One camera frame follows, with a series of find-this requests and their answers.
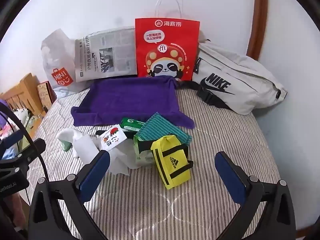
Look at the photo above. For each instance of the brown wooden frame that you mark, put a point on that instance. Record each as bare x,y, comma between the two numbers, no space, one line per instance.
260,17

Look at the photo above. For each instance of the white plastic shopping bag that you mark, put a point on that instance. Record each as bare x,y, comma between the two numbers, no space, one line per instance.
58,62

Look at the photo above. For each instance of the brown patterned box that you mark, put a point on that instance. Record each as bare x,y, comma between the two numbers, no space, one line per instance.
46,92

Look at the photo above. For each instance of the dark green tissue packet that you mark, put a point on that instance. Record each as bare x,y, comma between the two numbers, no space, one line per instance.
131,124

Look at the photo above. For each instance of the white waist bag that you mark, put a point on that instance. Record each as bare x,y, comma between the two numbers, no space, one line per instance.
237,80

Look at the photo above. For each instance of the striped bed sheet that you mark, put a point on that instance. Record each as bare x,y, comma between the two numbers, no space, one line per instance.
150,205

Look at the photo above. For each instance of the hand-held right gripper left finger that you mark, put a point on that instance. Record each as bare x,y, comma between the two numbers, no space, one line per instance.
96,172

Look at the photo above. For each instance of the white dotted plush toy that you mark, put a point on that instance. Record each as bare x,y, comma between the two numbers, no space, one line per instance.
25,120

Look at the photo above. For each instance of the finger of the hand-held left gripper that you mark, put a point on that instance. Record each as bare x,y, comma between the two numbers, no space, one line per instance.
11,140
31,152

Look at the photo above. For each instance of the light green wipes pack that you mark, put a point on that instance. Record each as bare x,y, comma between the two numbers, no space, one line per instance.
142,151

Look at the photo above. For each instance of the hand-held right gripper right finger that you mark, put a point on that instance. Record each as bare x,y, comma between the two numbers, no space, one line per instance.
230,177

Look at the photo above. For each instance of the purple plush toy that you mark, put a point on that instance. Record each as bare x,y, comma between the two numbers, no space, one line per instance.
2,117

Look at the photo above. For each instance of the red panda print paper bag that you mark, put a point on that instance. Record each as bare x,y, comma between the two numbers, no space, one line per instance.
160,50

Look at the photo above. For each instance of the light wooden furniture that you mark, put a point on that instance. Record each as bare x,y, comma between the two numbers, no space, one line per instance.
25,90

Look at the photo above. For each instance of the purple towel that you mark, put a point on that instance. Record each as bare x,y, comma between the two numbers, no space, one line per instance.
130,97

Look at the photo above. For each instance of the folded newspaper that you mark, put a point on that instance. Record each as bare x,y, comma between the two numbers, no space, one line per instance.
105,55

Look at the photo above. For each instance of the teal striped cloth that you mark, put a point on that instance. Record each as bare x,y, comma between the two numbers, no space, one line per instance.
162,127

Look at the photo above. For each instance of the white strawberry print sachet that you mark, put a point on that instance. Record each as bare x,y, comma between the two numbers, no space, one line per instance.
112,137

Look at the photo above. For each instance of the yellow mini duffel bag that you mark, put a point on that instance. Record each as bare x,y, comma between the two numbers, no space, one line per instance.
172,162

